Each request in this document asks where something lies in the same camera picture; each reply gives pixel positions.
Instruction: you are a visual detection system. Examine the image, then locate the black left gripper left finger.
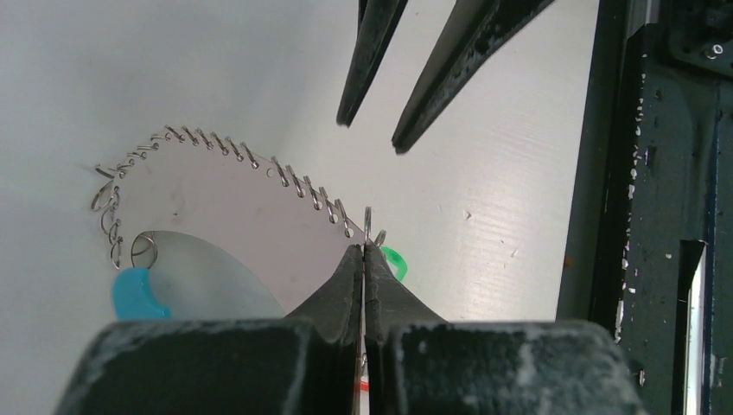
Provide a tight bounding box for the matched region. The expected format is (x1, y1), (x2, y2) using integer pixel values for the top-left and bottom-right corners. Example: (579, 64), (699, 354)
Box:
(55, 245), (364, 414)

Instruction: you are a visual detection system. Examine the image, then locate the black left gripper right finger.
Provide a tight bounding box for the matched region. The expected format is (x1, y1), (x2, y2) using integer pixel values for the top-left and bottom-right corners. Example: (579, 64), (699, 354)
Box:
(364, 245), (646, 414)

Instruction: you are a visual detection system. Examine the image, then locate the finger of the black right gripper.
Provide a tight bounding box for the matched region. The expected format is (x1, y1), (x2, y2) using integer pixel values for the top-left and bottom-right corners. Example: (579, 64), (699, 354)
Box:
(336, 0), (408, 127)
(392, 0), (552, 155)

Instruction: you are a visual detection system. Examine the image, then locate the green key tag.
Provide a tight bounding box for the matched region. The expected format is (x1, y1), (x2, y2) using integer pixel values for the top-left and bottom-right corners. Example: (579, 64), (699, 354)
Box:
(381, 246), (409, 282)

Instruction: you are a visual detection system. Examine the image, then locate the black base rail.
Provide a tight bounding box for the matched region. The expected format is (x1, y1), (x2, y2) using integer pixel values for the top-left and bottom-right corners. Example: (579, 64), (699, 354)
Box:
(557, 1), (732, 414)

